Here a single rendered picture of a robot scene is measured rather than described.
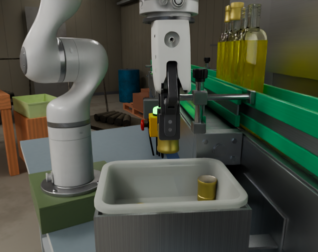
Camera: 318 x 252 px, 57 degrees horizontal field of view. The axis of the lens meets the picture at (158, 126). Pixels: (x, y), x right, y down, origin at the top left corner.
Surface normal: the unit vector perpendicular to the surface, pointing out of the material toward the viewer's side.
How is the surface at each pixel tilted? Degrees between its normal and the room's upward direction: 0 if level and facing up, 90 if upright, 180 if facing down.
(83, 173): 88
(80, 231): 0
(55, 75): 129
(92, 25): 90
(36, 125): 90
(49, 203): 2
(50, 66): 105
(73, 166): 88
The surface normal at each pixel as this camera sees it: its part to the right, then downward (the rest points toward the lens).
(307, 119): -1.00, 0.02
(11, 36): 0.48, 0.22
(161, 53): -0.15, 0.15
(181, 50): 0.18, 0.18
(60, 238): 0.00, -0.97
